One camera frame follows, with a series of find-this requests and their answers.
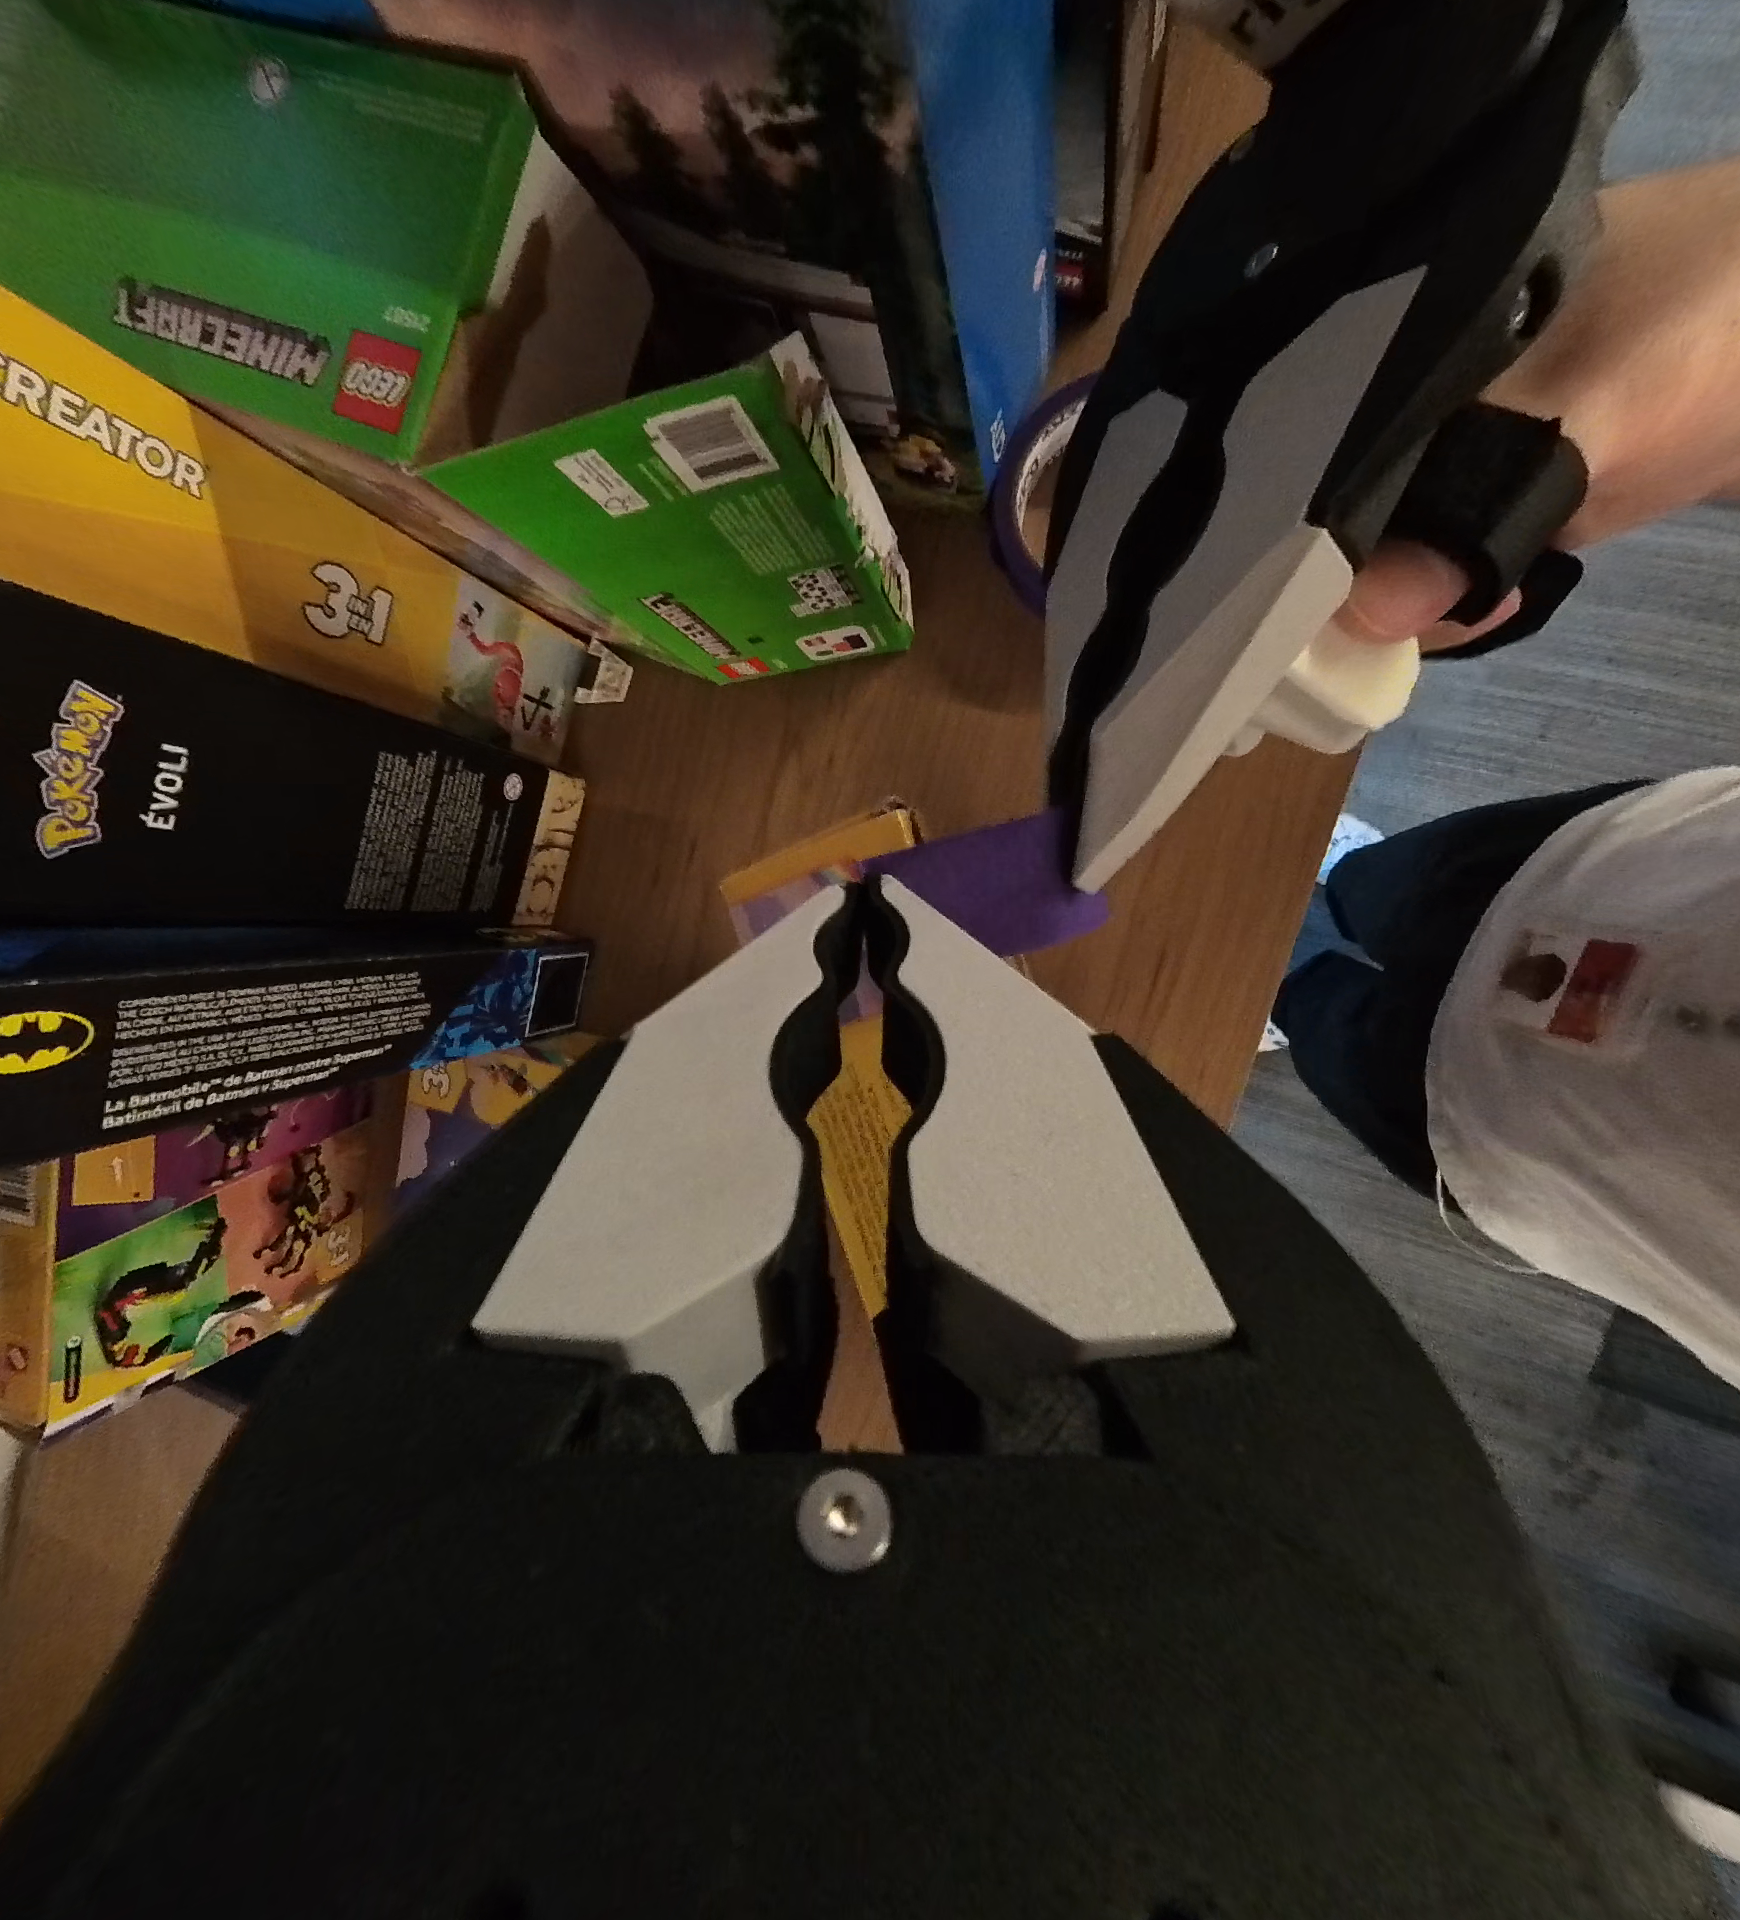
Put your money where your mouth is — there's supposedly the large green toy box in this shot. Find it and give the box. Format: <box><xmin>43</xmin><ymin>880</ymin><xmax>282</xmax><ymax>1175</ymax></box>
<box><xmin>0</xmin><ymin>0</ymin><xmax>535</xmax><ymax>465</ymax></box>

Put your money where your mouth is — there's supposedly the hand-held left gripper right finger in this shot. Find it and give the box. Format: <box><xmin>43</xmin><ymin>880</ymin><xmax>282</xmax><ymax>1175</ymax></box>
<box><xmin>869</xmin><ymin>877</ymin><xmax>1242</xmax><ymax>1421</ymax></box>

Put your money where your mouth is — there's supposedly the person's right hand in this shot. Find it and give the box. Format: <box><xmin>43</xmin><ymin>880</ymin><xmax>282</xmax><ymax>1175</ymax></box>
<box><xmin>1327</xmin><ymin>142</ymin><xmax>1740</xmax><ymax>650</ymax></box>

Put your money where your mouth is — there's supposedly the yellow flamingo toy box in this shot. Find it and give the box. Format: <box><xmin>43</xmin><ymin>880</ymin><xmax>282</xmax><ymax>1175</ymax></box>
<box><xmin>0</xmin><ymin>225</ymin><xmax>588</xmax><ymax>767</ymax></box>

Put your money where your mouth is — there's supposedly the red badge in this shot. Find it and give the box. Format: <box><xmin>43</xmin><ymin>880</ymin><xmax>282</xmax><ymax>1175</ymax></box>
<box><xmin>1497</xmin><ymin>929</ymin><xmax>1641</xmax><ymax>1045</ymax></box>

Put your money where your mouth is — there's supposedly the spider toy box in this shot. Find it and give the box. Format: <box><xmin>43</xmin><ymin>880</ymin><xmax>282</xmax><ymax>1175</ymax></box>
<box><xmin>0</xmin><ymin>1072</ymin><xmax>406</xmax><ymax>1442</ymax></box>

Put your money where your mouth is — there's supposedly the small green toy box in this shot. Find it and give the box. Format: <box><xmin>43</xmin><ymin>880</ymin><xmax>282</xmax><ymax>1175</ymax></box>
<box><xmin>420</xmin><ymin>332</ymin><xmax>918</xmax><ymax>682</ymax></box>

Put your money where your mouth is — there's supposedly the black gold toy box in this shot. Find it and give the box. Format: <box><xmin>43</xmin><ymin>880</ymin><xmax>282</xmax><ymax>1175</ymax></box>
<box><xmin>0</xmin><ymin>548</ymin><xmax>588</xmax><ymax>931</ymax></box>

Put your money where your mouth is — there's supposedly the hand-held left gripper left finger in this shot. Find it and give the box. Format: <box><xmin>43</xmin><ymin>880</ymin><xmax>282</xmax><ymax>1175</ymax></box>
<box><xmin>473</xmin><ymin>883</ymin><xmax>874</xmax><ymax>1421</ymax></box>

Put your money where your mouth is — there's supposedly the black bat logo toy box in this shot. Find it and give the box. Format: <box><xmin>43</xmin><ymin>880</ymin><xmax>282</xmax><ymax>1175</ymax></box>
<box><xmin>0</xmin><ymin>929</ymin><xmax>593</xmax><ymax>1186</ymax></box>

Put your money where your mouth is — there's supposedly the blue toy box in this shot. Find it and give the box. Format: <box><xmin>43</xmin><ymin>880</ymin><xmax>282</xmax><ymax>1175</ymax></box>
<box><xmin>368</xmin><ymin>0</ymin><xmax>1060</xmax><ymax>497</ymax></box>

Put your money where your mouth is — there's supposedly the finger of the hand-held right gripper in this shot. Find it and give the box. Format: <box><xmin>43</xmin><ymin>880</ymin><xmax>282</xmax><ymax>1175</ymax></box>
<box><xmin>1042</xmin><ymin>372</ymin><xmax>1234</xmax><ymax>824</ymax></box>
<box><xmin>1069</xmin><ymin>269</ymin><xmax>1429</xmax><ymax>898</ymax></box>

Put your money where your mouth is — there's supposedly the yellow unicorn toy box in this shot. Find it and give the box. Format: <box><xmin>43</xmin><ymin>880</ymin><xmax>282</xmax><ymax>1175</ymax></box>
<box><xmin>721</xmin><ymin>802</ymin><xmax>947</xmax><ymax>1313</ymax></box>

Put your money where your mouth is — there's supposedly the purple tape strip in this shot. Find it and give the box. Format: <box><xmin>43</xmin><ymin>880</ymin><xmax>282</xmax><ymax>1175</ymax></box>
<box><xmin>947</xmin><ymin>809</ymin><xmax>1114</xmax><ymax>953</ymax></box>

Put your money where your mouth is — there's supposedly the purple masking tape roll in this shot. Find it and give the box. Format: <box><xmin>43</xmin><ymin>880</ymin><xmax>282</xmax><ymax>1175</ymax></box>
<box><xmin>987</xmin><ymin>368</ymin><xmax>1114</xmax><ymax>619</ymax></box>

